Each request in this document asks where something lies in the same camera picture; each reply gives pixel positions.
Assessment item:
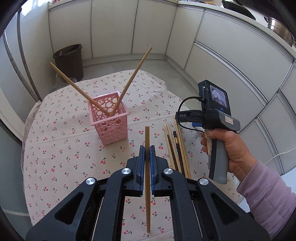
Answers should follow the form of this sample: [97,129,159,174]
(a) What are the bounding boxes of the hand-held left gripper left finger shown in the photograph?
[25,145,146,241]

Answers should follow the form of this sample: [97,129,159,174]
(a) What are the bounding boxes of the cherry print tablecloth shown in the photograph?
[22,70,243,241]

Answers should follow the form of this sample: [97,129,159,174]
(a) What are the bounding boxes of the person's right hand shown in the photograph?
[200,128,258,181]

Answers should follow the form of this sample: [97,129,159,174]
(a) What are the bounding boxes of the white kitchen cabinets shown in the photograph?
[47,0,296,175]

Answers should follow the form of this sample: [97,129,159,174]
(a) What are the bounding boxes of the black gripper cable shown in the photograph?
[177,96,205,133]

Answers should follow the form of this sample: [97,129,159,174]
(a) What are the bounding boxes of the steel pot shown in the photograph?
[264,16,296,47]

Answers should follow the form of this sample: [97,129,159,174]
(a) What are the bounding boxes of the thin black chopstick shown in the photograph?
[166,134,180,172]

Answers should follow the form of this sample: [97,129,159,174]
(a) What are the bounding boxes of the pink perforated utensil basket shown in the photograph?
[87,91,129,146]

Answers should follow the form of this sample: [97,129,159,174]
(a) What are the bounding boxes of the brown trash bin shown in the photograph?
[52,44,84,82]

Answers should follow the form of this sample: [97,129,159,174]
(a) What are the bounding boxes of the metal pole with blue handle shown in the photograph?
[3,35,41,102]

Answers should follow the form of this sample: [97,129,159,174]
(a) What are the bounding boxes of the white cable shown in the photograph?
[264,151,296,164]

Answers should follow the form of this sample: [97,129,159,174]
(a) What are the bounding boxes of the person's right forearm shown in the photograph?
[236,160,296,241]

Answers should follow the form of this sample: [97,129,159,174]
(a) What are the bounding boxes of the black wok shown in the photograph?
[221,0,256,20]

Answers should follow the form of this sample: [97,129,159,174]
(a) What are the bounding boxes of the black chopstick with gold band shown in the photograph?
[173,131,186,176]

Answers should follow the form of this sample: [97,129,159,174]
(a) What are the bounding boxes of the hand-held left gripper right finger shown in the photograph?
[150,145,271,241]

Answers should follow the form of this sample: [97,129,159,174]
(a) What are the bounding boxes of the dark mop pole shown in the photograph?
[17,8,43,100]

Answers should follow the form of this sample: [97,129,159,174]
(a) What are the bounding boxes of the frosted glass door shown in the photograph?
[0,14,47,223]

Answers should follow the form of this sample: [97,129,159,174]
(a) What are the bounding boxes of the clear plastic bag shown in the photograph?
[54,74,78,87]

